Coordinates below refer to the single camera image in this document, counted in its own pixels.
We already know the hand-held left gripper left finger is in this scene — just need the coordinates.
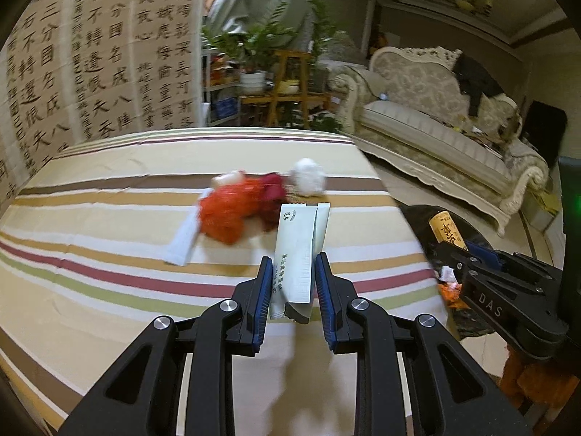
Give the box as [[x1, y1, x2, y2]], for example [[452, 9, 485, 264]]
[[57, 255, 275, 436]]

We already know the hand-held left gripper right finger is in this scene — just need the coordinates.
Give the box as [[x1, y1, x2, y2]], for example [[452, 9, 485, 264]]
[[314, 251, 534, 436]]

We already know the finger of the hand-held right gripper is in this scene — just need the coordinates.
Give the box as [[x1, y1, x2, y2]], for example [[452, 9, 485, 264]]
[[467, 242, 501, 268], [433, 241, 478, 292]]

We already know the yellow label dark bottle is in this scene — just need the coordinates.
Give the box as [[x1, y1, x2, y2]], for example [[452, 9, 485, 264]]
[[428, 210, 469, 253]]

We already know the orange plastic bag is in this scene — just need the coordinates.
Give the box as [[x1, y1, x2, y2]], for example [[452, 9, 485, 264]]
[[438, 282, 461, 310]]

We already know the bin with black bag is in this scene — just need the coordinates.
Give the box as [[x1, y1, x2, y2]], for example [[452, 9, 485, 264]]
[[402, 204, 504, 339]]

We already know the white long packet green print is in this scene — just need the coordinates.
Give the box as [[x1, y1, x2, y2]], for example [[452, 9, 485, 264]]
[[268, 203, 330, 325]]

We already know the red-orange mesh bag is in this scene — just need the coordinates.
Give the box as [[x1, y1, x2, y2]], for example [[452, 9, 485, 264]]
[[198, 177, 268, 243]]

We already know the white long paper packet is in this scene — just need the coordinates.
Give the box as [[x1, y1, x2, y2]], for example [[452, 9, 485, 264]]
[[162, 213, 203, 266]]

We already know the dark red wrapper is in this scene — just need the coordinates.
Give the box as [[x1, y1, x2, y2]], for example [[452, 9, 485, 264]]
[[254, 173, 289, 232]]

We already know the white tissue ball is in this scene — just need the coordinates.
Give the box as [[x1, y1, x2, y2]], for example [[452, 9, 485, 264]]
[[289, 158, 328, 197]]

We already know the small white plastic bottle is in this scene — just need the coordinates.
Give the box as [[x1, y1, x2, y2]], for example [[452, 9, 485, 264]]
[[213, 170, 248, 189]]

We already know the person's right forearm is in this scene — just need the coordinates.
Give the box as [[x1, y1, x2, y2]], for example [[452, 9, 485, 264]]
[[501, 343, 575, 412]]

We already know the pile of papers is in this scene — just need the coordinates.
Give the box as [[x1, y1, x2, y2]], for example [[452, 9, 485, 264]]
[[436, 118, 504, 150]]

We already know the ornate cream sofa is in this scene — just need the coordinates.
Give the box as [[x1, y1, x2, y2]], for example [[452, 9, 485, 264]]
[[327, 45, 550, 237]]

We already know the dark flat board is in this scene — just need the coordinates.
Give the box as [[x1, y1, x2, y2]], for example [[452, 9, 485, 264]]
[[529, 100, 568, 169]]

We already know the striped tablecloth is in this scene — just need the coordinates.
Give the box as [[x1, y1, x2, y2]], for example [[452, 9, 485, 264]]
[[0, 127, 450, 436]]

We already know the black jacket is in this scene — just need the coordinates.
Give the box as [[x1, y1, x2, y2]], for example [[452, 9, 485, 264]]
[[451, 53, 504, 116]]

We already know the low leafy floor plant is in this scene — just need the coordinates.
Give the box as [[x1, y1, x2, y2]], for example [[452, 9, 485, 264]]
[[309, 111, 343, 133]]

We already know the potted plant in white pot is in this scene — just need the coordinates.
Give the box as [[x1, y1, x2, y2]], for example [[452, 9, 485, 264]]
[[202, 2, 296, 96]]

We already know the ornate cream armchair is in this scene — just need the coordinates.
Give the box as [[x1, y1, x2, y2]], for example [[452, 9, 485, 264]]
[[327, 43, 373, 73]]

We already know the white metal shelf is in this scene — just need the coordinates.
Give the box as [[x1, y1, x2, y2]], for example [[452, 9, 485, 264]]
[[202, 50, 241, 128]]

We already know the wooden plant stand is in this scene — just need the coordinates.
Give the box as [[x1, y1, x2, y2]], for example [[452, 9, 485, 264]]
[[240, 50, 337, 130]]

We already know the tall green potted plant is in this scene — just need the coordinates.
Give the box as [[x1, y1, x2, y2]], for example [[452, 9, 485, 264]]
[[309, 0, 350, 94]]

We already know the calligraphy paper sheet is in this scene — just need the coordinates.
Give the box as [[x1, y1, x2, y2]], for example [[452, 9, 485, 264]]
[[9, 0, 78, 164], [68, 0, 141, 144], [131, 0, 205, 130], [0, 27, 21, 205]]

